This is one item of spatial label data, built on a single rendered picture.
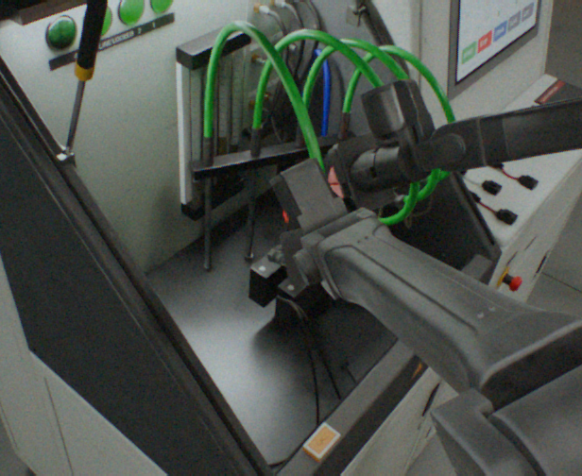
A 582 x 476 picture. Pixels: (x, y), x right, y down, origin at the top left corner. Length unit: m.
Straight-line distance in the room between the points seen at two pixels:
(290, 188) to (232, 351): 0.60
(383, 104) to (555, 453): 0.62
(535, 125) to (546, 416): 0.55
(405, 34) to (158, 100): 0.46
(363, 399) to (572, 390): 0.78
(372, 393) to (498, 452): 0.79
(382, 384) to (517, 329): 0.75
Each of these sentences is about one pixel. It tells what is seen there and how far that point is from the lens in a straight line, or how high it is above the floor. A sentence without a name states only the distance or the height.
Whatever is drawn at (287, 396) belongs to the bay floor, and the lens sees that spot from 1.17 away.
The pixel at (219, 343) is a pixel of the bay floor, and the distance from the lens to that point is 1.23.
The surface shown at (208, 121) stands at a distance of 1.12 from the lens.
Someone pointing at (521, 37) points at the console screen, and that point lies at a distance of 1.72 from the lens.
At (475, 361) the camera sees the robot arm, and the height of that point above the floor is 1.57.
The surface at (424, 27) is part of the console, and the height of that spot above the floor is 1.29.
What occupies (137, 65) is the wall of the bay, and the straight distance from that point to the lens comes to 1.08.
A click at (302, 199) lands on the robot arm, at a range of 0.66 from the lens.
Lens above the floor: 1.81
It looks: 43 degrees down
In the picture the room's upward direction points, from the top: 7 degrees clockwise
